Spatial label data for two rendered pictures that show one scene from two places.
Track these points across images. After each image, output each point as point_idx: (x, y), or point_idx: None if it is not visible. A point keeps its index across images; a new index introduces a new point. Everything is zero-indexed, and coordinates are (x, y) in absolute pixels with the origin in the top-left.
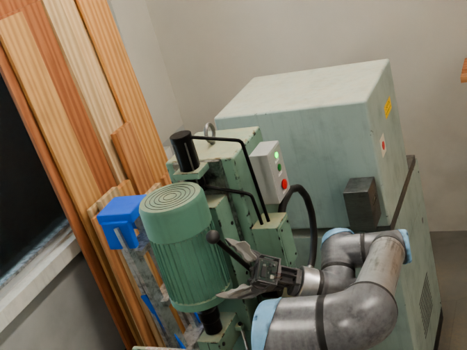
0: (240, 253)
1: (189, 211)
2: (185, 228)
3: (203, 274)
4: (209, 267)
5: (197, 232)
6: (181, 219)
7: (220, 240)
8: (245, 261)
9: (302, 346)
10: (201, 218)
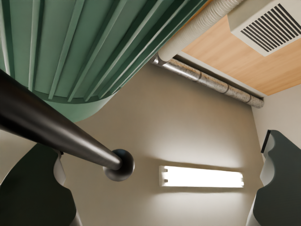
0: (54, 173)
1: (83, 118)
2: (106, 102)
3: (174, 29)
4: (140, 32)
5: (95, 102)
6: (101, 107)
7: (110, 168)
8: (77, 211)
9: None
10: (67, 114)
